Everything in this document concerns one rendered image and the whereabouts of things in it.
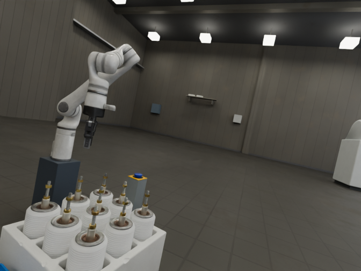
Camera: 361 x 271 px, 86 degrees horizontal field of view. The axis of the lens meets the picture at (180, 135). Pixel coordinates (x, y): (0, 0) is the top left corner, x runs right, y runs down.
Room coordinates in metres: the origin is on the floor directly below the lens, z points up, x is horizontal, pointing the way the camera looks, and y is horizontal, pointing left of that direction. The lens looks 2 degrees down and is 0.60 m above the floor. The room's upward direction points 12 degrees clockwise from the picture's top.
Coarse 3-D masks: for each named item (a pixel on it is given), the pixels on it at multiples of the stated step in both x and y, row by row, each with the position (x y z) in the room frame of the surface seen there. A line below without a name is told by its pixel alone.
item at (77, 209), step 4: (64, 200) 0.72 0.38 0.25; (88, 200) 0.75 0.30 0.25; (64, 204) 0.70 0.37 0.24; (72, 204) 0.70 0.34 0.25; (76, 204) 0.71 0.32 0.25; (80, 204) 0.71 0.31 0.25; (84, 204) 0.72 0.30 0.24; (88, 204) 0.74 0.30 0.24; (64, 208) 0.70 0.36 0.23; (72, 208) 0.70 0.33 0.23; (76, 208) 0.70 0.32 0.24; (80, 208) 0.71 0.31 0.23; (84, 208) 0.72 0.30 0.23; (60, 212) 0.72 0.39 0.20; (72, 212) 0.70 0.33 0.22; (76, 212) 0.70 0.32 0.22; (80, 212) 0.71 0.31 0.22; (80, 216) 0.71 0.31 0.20
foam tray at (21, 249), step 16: (16, 224) 0.63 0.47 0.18; (0, 240) 0.60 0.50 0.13; (16, 240) 0.56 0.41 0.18; (32, 240) 0.57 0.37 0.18; (160, 240) 0.73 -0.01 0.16; (0, 256) 0.60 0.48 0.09; (16, 256) 0.55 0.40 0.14; (32, 256) 0.52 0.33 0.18; (48, 256) 0.52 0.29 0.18; (64, 256) 0.53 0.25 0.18; (128, 256) 0.59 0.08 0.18; (144, 256) 0.65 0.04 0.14; (160, 256) 0.76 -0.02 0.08
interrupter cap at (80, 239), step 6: (78, 234) 0.53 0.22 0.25; (84, 234) 0.54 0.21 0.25; (96, 234) 0.55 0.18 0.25; (102, 234) 0.55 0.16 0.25; (78, 240) 0.51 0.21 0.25; (84, 240) 0.52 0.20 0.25; (96, 240) 0.52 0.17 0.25; (102, 240) 0.52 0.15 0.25; (84, 246) 0.49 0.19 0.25; (90, 246) 0.50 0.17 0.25
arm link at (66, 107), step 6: (84, 84) 1.00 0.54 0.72; (78, 90) 1.00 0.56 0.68; (84, 90) 1.00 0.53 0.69; (66, 96) 1.01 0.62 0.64; (72, 96) 1.00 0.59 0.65; (78, 96) 1.00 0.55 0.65; (84, 96) 1.01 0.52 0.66; (60, 102) 1.01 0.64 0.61; (66, 102) 1.00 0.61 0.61; (72, 102) 1.00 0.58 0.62; (78, 102) 1.01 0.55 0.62; (60, 108) 1.00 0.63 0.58; (66, 108) 1.00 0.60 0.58; (72, 108) 1.01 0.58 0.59; (60, 114) 1.01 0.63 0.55; (66, 114) 1.01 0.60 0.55; (72, 114) 1.03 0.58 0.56
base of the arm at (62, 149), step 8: (56, 128) 1.04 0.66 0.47; (56, 136) 1.02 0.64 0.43; (64, 136) 1.02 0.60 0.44; (72, 136) 1.05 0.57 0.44; (56, 144) 1.02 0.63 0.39; (64, 144) 1.02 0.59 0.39; (72, 144) 1.06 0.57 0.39; (56, 152) 1.02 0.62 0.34; (64, 152) 1.03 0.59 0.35; (56, 160) 1.02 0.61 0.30; (64, 160) 1.03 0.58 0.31
